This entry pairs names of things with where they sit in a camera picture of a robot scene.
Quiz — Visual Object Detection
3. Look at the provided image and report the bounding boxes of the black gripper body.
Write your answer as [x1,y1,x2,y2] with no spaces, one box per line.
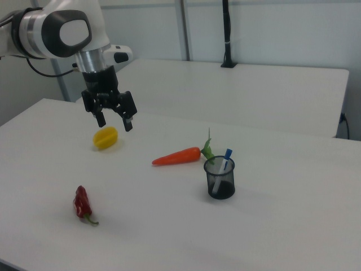
[82,65,120,110]

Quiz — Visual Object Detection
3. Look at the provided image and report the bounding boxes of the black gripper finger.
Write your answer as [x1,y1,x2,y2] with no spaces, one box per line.
[111,90,138,133]
[81,89,107,128]

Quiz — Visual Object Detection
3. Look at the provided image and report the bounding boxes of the white marker pen blue cap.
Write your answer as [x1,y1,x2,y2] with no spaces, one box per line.
[212,148,234,193]

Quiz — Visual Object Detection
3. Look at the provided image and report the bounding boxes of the black mesh pen cup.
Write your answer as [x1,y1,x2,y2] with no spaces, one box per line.
[203,156,236,200]

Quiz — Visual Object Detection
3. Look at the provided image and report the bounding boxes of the yellow toy starfruit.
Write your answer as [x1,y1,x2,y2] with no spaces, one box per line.
[93,126,118,150]

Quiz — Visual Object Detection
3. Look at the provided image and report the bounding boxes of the orange toy carrot green leaves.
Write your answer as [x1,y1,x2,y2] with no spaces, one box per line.
[152,127,215,167]

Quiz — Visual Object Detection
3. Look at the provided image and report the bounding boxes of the red toy chili pepper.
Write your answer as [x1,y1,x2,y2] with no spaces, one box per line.
[73,185,100,226]

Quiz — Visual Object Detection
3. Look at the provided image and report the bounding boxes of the white plain table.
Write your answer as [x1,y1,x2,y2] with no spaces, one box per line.
[75,58,350,138]

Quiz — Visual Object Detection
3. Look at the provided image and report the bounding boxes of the black pole with clamp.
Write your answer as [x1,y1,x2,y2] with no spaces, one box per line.
[220,0,237,68]

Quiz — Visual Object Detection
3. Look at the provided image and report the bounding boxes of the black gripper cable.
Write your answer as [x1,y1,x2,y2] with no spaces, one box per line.
[25,56,82,77]

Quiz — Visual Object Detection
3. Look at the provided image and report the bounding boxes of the black wall power cable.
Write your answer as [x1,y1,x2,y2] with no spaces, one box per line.
[339,112,351,140]

